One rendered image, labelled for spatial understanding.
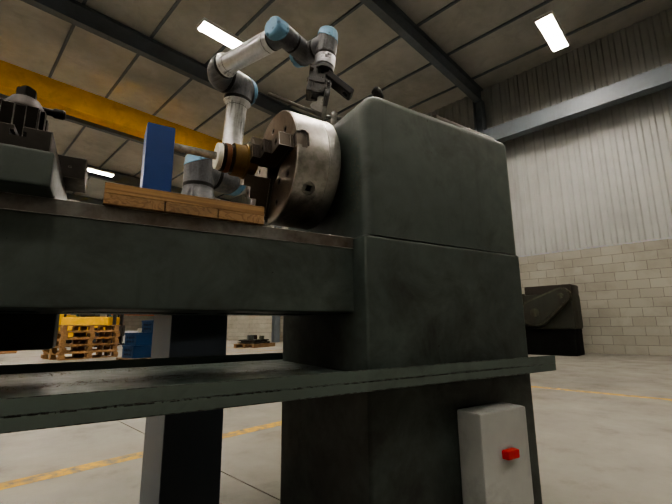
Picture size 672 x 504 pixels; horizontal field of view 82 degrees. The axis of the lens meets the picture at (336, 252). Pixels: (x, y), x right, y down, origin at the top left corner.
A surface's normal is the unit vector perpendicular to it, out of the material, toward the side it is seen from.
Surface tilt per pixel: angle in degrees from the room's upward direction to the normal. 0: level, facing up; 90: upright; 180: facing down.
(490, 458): 90
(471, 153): 90
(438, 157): 90
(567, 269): 90
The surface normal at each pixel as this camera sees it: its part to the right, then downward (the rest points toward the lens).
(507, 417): 0.52, -0.17
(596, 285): -0.70, -0.13
